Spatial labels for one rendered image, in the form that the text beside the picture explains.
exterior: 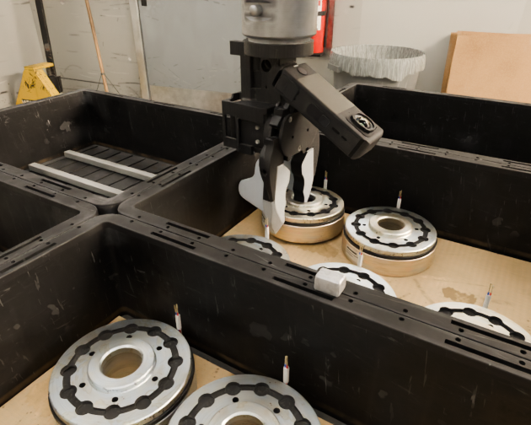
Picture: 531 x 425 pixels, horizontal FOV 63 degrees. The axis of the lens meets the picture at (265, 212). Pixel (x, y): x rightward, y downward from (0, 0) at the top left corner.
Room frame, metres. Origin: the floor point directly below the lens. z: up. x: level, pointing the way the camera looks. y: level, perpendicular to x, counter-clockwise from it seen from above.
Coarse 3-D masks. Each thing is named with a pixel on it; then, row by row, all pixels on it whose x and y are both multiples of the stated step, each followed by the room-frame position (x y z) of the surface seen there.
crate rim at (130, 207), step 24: (384, 144) 0.51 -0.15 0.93; (192, 168) 0.43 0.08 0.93; (480, 168) 0.45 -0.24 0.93; (504, 168) 0.43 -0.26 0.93; (144, 192) 0.38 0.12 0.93; (144, 216) 0.33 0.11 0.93; (216, 240) 0.29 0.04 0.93; (264, 264) 0.26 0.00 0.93; (288, 264) 0.26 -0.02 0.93; (360, 288) 0.23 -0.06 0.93; (408, 312) 0.21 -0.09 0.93; (432, 312) 0.21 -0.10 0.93; (480, 336) 0.19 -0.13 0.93; (504, 336) 0.19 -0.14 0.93; (528, 360) 0.17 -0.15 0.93
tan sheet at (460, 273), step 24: (336, 240) 0.45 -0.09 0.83; (312, 264) 0.40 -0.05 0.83; (432, 264) 0.40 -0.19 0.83; (456, 264) 0.40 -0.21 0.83; (480, 264) 0.40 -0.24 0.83; (504, 264) 0.40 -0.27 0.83; (528, 264) 0.40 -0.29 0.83; (408, 288) 0.35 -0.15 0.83; (432, 288) 0.35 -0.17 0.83; (456, 288) 0.35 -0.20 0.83; (480, 288) 0.35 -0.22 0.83; (504, 288) 0.35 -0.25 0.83; (528, 288) 0.35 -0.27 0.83; (504, 312) 0.32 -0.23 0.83; (528, 312) 0.32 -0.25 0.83
